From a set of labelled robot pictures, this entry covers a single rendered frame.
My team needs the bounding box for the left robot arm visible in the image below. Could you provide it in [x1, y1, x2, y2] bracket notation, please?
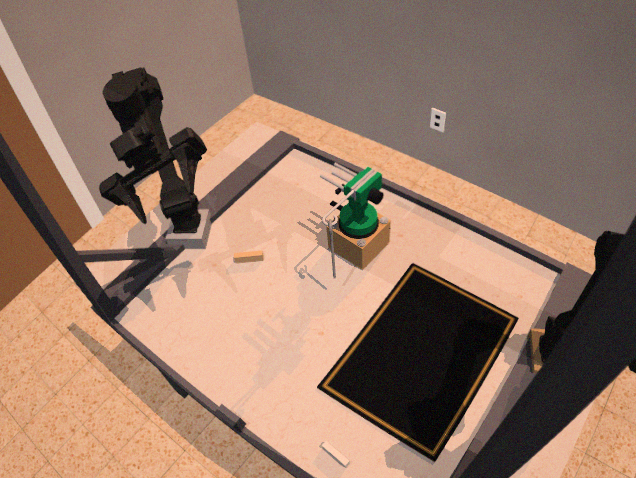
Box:
[103, 67, 201, 234]

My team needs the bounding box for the black cylinder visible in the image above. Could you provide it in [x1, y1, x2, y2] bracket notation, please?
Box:
[330, 188, 384, 211]

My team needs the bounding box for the black rectangular mat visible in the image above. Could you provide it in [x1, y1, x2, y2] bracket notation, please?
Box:
[317, 263, 519, 462]

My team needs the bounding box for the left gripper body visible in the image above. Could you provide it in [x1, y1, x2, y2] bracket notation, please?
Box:
[99, 126, 207, 206]

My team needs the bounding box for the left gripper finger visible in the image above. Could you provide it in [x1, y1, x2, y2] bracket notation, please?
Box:
[172, 143, 202, 195]
[108, 185, 147, 224]

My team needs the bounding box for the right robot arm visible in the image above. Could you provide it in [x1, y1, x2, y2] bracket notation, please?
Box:
[539, 231, 625, 363]

